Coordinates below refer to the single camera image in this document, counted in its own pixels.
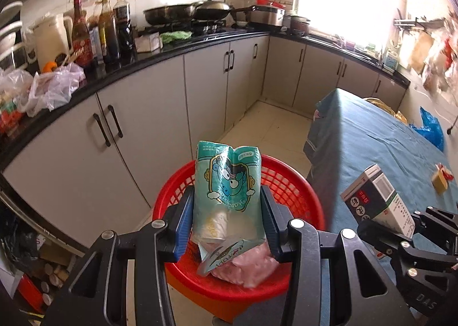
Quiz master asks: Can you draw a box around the silver rice cooker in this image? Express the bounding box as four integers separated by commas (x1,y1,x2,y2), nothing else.
245,5,286,27

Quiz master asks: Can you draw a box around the dark pot by window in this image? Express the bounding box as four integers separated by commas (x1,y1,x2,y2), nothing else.
284,15,310,36

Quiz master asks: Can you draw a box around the pink white plastic bag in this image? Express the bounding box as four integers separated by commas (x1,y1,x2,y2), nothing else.
196,238,279,289

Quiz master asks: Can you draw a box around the dark soy sauce bottle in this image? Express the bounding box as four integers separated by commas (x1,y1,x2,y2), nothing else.
98,0,120,65

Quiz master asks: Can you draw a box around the blue table cloth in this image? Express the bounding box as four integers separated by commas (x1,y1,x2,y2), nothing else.
303,87,458,326

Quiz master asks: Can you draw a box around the green tissue pack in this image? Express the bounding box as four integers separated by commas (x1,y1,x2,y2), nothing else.
192,141,265,245

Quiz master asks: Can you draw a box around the red white wrapper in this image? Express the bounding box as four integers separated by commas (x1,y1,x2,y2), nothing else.
435,163,455,182

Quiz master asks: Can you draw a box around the dark frying pan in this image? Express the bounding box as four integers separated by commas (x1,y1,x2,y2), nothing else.
143,3,196,26

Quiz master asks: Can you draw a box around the red label sauce bottle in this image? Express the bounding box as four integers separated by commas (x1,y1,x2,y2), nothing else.
71,0,93,68

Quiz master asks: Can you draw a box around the white dish rack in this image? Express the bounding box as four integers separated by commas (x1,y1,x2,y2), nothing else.
0,1,28,72

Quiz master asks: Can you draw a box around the yellow wicker chair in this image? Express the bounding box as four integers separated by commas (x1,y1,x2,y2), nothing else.
364,97,408,125

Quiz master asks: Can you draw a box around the yellow cardboard box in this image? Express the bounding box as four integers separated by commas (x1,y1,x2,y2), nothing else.
432,169,449,195

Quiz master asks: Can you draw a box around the wok with lid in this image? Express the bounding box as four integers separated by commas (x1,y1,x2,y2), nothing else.
193,0,253,21

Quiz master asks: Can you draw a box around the blue plastic bag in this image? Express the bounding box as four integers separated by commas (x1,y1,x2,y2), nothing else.
410,107,445,152

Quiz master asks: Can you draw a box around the green rag on counter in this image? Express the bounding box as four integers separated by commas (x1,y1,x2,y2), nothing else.
160,31,193,45

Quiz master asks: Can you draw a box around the red plastic mesh basket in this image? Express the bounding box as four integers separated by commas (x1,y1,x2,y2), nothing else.
152,155,325,322

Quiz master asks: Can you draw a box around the white plastic bag on counter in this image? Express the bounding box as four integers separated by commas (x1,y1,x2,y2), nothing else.
1,62,85,117

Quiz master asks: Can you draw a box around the white electric kettle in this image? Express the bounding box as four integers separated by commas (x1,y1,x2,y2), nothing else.
32,14,73,72

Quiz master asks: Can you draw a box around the white blue carton box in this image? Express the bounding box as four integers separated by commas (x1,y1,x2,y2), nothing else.
341,164,415,238

